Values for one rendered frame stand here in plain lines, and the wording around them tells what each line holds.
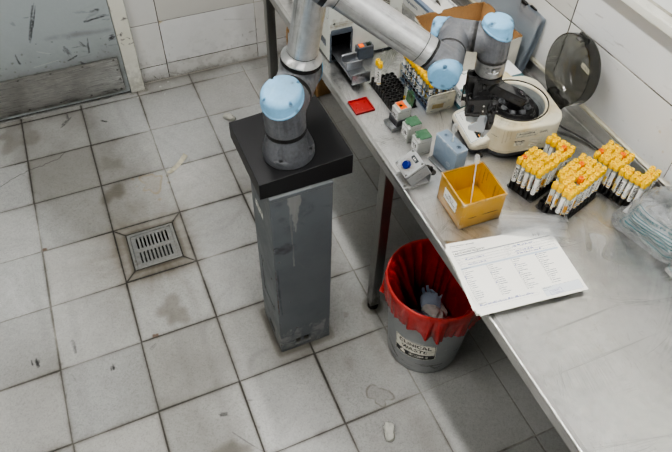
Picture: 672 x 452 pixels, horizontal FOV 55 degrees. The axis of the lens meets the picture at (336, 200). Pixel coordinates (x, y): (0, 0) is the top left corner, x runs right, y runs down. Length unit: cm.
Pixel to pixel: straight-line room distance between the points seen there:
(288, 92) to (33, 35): 197
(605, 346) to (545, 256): 27
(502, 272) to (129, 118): 236
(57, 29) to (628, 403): 289
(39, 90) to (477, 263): 257
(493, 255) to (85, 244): 187
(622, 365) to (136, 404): 165
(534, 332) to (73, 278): 194
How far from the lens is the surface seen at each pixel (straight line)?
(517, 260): 175
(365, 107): 212
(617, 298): 179
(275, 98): 170
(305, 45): 173
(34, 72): 359
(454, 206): 177
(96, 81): 365
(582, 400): 160
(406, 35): 149
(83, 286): 287
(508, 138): 197
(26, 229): 316
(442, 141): 190
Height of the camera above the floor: 223
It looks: 48 degrees down
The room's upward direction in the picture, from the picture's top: 2 degrees clockwise
